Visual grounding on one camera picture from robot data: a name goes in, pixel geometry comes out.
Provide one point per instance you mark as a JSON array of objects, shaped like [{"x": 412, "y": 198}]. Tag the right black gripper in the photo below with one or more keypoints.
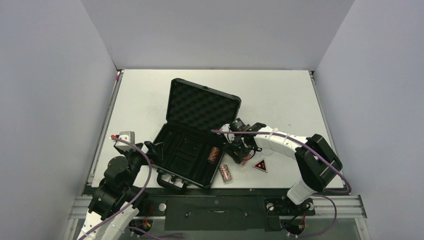
[{"x": 236, "y": 152}]

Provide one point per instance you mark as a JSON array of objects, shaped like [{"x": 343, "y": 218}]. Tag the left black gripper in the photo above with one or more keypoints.
[{"x": 156, "y": 151}]

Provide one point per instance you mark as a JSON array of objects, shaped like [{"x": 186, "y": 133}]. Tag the red playing card box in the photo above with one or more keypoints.
[{"x": 244, "y": 163}]

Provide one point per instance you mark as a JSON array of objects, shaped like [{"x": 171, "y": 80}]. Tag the poker chip roll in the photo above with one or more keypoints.
[
  {"x": 213, "y": 154},
  {"x": 225, "y": 173}
]

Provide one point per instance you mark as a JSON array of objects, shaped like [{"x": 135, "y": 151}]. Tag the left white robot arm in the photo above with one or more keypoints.
[{"x": 117, "y": 200}]

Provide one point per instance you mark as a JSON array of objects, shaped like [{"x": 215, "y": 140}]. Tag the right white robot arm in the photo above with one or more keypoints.
[{"x": 317, "y": 162}]

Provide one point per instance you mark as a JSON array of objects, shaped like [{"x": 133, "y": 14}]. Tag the red black triangular card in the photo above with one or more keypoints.
[{"x": 261, "y": 165}]

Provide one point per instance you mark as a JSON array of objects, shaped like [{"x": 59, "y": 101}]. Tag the black foam-lined carrying case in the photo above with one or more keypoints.
[{"x": 194, "y": 111}]

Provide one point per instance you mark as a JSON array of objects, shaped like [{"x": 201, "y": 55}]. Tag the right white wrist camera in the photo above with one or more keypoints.
[{"x": 225, "y": 130}]

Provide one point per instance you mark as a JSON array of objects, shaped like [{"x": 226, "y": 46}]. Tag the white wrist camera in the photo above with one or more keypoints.
[
  {"x": 123, "y": 141},
  {"x": 225, "y": 130}
]

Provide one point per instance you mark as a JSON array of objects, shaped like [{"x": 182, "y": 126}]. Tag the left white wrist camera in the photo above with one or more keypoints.
[{"x": 123, "y": 141}]

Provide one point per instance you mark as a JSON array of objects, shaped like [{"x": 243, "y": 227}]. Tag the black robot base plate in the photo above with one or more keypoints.
[{"x": 243, "y": 210}]

